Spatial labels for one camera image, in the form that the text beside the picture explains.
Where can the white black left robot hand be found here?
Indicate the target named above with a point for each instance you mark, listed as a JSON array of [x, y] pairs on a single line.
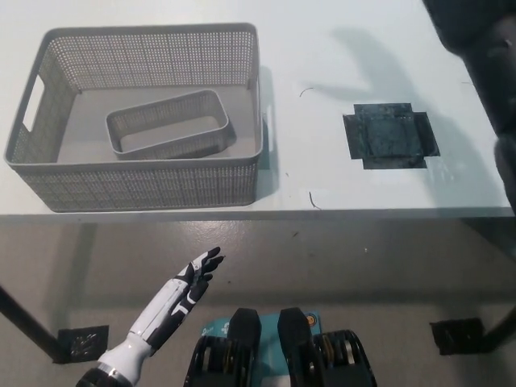
[[169, 306]]

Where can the small grey perforated basket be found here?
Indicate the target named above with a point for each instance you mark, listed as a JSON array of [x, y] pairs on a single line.
[[169, 143]]

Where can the black floor tape patch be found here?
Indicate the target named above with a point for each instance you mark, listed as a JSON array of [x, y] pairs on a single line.
[[82, 342], [455, 336]]

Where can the large grey perforated basket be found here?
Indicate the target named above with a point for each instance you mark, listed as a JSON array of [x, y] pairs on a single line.
[[133, 189]]

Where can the black table leg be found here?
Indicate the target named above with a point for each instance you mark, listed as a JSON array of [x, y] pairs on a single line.
[[26, 324], [500, 334]]

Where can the black tape patch on table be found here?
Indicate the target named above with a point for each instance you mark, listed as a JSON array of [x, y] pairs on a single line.
[[387, 137]]

